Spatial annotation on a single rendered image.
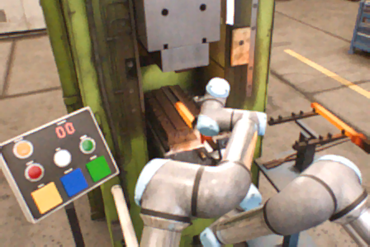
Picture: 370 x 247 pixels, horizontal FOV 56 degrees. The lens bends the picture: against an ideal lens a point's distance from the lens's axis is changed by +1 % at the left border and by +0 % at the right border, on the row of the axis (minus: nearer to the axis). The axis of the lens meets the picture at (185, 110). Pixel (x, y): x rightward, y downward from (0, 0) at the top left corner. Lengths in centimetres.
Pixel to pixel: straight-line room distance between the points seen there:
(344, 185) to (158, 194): 45
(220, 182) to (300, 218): 21
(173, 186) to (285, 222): 28
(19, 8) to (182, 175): 603
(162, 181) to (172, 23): 71
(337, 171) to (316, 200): 11
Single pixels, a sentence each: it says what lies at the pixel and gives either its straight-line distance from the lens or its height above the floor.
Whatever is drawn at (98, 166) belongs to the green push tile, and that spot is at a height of 102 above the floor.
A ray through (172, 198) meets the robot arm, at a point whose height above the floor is 129.
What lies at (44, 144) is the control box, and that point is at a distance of 127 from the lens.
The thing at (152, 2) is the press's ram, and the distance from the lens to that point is 128.
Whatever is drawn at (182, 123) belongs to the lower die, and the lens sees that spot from 155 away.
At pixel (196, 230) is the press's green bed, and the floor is 38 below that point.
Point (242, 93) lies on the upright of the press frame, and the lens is 175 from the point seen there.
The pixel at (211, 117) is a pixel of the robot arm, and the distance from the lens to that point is 111.
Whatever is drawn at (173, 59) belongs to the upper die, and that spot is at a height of 132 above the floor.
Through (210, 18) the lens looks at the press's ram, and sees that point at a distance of 137.
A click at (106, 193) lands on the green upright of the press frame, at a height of 61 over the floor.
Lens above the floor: 183
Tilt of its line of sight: 30 degrees down
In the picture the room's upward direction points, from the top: 2 degrees counter-clockwise
